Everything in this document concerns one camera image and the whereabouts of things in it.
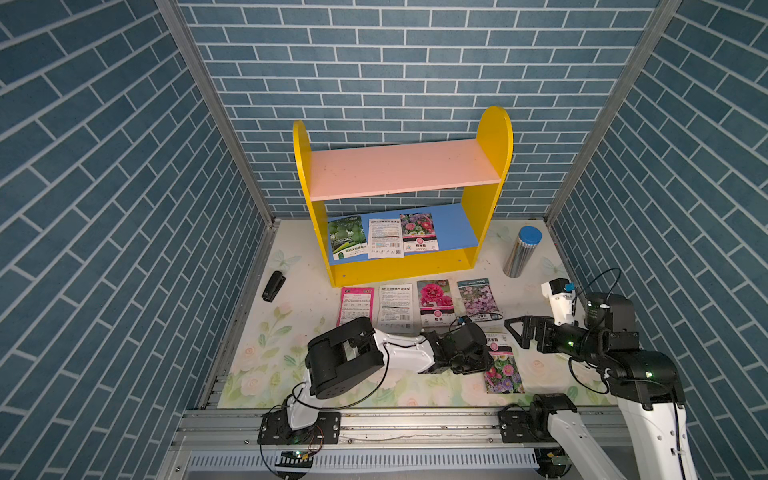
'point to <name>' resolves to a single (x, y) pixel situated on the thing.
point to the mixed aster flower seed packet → (505, 375)
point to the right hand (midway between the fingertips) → (525, 324)
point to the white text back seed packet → (395, 309)
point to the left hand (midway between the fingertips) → (501, 372)
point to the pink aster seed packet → (419, 233)
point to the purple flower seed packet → (478, 299)
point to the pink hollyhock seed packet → (436, 304)
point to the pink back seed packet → (355, 302)
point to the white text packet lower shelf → (385, 239)
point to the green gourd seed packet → (347, 238)
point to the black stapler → (274, 286)
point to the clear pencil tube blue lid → (528, 238)
